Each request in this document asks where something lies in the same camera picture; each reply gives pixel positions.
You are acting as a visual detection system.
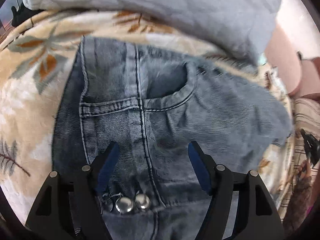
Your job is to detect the blue denim jeans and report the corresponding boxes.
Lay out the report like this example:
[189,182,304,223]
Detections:
[52,36,292,239]

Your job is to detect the beige leaf-print blanket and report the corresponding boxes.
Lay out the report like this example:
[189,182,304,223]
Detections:
[1,10,292,222]

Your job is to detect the striped beige pillow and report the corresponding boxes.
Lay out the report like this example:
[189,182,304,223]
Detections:
[278,98,319,219]

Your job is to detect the pink pillow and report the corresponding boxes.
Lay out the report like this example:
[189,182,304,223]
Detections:
[265,0,319,101]

